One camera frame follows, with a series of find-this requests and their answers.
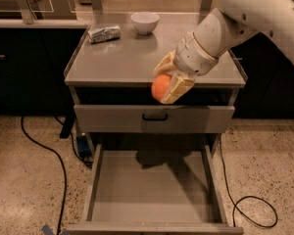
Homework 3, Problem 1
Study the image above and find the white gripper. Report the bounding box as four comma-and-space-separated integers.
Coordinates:
153, 32, 219, 105

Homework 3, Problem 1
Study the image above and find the orange fruit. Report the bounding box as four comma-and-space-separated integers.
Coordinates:
151, 74, 172, 102

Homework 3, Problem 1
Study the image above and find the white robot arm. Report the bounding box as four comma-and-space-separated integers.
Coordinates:
151, 0, 294, 105

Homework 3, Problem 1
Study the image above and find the grey metal drawer cabinet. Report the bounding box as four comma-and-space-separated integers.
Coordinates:
65, 13, 245, 151

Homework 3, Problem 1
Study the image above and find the closed grey upper drawer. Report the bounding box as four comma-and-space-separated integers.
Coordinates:
74, 105, 235, 134

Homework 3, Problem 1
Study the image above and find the open grey lower drawer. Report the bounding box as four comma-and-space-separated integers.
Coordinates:
67, 145, 244, 235

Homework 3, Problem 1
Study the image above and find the white ceramic bowl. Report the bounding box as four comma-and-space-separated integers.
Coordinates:
130, 12, 160, 35

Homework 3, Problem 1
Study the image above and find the silver foil snack bag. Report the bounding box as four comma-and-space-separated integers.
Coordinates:
87, 25, 121, 44

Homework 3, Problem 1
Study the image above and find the blue power box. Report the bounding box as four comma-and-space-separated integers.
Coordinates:
76, 135, 91, 157

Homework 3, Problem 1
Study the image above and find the dark counter cabinet left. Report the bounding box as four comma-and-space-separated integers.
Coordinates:
0, 27, 84, 116

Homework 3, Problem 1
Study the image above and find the blue floor tape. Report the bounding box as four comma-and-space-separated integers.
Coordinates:
41, 225, 55, 235

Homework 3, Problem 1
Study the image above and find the black drawer handle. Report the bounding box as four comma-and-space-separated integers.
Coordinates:
142, 114, 168, 121

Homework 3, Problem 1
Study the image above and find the black floor cable right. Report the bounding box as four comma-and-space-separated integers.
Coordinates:
218, 137, 279, 229

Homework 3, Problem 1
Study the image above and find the black floor cable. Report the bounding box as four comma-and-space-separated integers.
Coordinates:
218, 137, 279, 229
20, 115, 69, 235

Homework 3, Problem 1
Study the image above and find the black floor cable left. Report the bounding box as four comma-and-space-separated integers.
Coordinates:
20, 115, 69, 235

